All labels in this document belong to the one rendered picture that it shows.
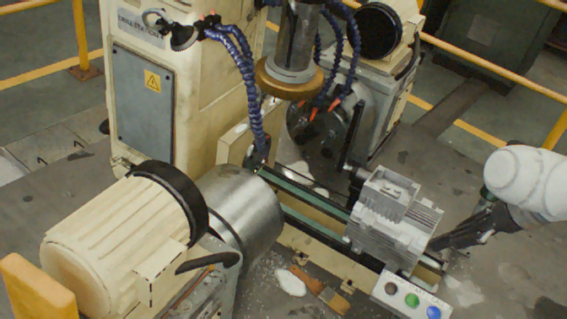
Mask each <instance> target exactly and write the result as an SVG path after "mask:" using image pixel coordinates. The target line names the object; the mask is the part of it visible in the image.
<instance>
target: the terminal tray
mask: <svg viewBox="0 0 567 319"><path fill-rule="evenodd" d="M381 168H383V170H381ZM369 182H371V183H372V184H371V185H370V184H369ZM413 184H415V185H416V186H414V185H413ZM419 187H420V185H419V184H417V183H416V182H414V181H411V180H409V179H408V178H406V177H404V176H401V175H399V174H397V173H396V172H394V171H392V170H389V169H387V168H386V167H384V166H382V165H379V166H378V167H377V168H376V169H375V171H374V172H373V173H372V175H371V176H370V177H369V179H368V180H367V181H365V182H364V184H363V186H362V189H361V192H360V194H359V199H358V201H359V202H361V203H364V204H365V206H364V207H365V208H366V207H368V210H369V211H370V210H372V213H374V212H376V215H379V214H380V215H381V217H382V218H383V217H385V220H388V219H389V220H390V222H392V221H393V222H394V224H400V222H401V220H402V217H403V215H404V214H405V213H406V211H407V210H408V208H409V206H410V204H411V203H412V201H413V200H414V199H415V197H416V194H417V192H418V190H419ZM402 201H405V202H406V203H403V202H402Z"/></svg>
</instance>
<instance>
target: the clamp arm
mask: <svg viewBox="0 0 567 319"><path fill-rule="evenodd" d="M366 103H367V101H365V100H362V99H361V100H358V102H357V103H356V104H355V105H354V106H353V109H352V110H354V112H353V115H352V118H351V121H350V124H349V127H348V132H347V135H346V138H345V141H344V144H343V146H342V147H341V148H340V152H341V154H340V157H339V161H338V163H337V169H336V171H337V172H339V173H342V172H343V171H345V170H346V168H345V167H344V166H346V167H347V166H348V164H347V161H348V157H349V154H350V151H351V148H352V145H353V142H354V138H355V135H356V132H357V129H358V126H359V122H360V119H361V117H362V116H363V113H364V110H365V106H366Z"/></svg>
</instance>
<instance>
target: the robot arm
mask: <svg viewBox="0 0 567 319"><path fill-rule="evenodd" d="M483 181H484V184H485V186H486V187H487V189H488V190H489V191H491V193H492V194H494V195H495V196H496V197H497V198H498V199H499V201H497V202H495V203H494V204H490V205H489V206H487V207H486V208H484V209H483V210H481V211H479V212H477V213H476V214H474V215H472V216H471V217H469V218H467V219H465V220H463V221H462V222H460V223H458V224H457V225H456V226H457V227H456V228H454V229H452V231H448V232H446V233H445V234H442V235H439V236H436V237H435V238H433V239H430V240H429V242H428V243H427V244H428V245H429V247H430V248H431V249H432V250H433V251H434V252H437V251H440V250H442V249H445V248H447V247H449V246H454V247H455V248H456V250H459V249H463V248H467V247H471V246H478V245H480V246H486V245H487V244H488V242H487V241H486V240H487V239H488V238H489V236H490V235H491V236H493V235H495V234H496V233H498V232H499V231H503V233H506V234H509V235H511V234H515V233H516V232H519V231H521V230H527V231H530V230H535V229H538V228H541V227H543V226H545V225H549V224H553V223H555V222H559V221H566V220H567V157H565V156H563V155H561V154H557V153H554V152H552V151H549V150H546V149H535V148H533V147H529V146H525V145H511V146H506V147H503V148H501V149H498V150H496V151H494V152H493V153H492V154H491V155H490V156H489V158H488V159H487V161H486V163H485V166H484V169H483Z"/></svg>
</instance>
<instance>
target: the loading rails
mask: <svg viewBox="0 0 567 319"><path fill-rule="evenodd" d="M257 175H258V176H261V177H262V179H263V180H264V181H265V182H266V183H267V184H268V185H269V186H270V187H271V188H272V190H273V191H275V190H276V189H278V193H277V194H276V196H277V198H278V200H279V202H280V204H281V206H282V209H283V216H284V228H283V233H282V234H281V236H279V238H278V239H277V240H276V241H277V242H278V243H280V244H282V245H284V246H286V247H288V248H289V249H290V250H292V251H294V252H295V254H294V255H293V258H292V260H293V261H294V262H297V263H298V264H299V265H301V266H304V265H305V264H306V262H307V261H308V260H310V261H312V262H313V263H315V264H316V265H318V266H320V267H322V268H324V269H326V270H327V271H328V272H330V273H333V274H334V275H336V276H338V277H339V278H342V279H344V281H343V282H342V283H341V286H340V288H341V289H343V290H344V291H345V292H347V293H349V294H351V295H352V294H353V293H354V291H355V290H356V288H357V289H360V290H362V291H363V292H365V293H366V294H367V295H370V293H371V291H372V289H373V288H374V286H375V283H376V281H377V279H378V278H379V276H380V274H381V271H382V269H383V268H384V267H385V265H386V264H385V263H384V262H382V261H381V260H379V259H377V258H375V257H373V256H371V255H370V254H369V253H367V252H364V254H362V253H361V255H359V254H358V253H356V252H354V251H352V250H351V247H352V245H353V242H352V241H350V243H347V242H346V241H343V240H342V238H343V232H344V230H345V227H346V225H347V222H348V219H349V217H350V215H351V213H352V211H353V210H351V209H349V208H346V207H344V206H343V205H341V204H339V203H337V202H335V201H333V200H331V199H330V198H328V197H325V196H323V195H321V194H320V193H319V192H316V191H314V190H312V189H310V188H309V187H306V186H304V185H303V184H301V183H299V182H297V181H295V180H293V179H291V178H289V177H287V176H286V175H284V174H282V173H280V172H278V171H276V170H274V169H272V168H270V167H269V166H267V165H264V166H263V167H262V169H261V170H260V171H259V172H258V173H257ZM449 263H450V262H448V261H446V260H444V259H442V258H440V257H439V256H438V255H436V254H434V253H433V252H431V251H428V250H426V249H424V252H423V254H422V256H421V257H420V258H419V260H418V263H417V266H416V267H415V269H414V270H413V272H412V274H411V276H410V278H408V277H407V276H405V275H402V269H400V268H398V270H397V271H396V272H395V274H394V275H396V276H398V277H399V278H402V279H404V280H406V281H407V282H409V283H410V284H413V285H415V286H416V287H418V288H420V289H422V290H423V291H425V292H427V293H429V294H431V295H433V296H434V295H435V292H436V290H437V288H438V285H437V284H438V283H439V281H440V278H441V277H442V275H444V273H445V272H446V269H447V267H448V265H449Z"/></svg>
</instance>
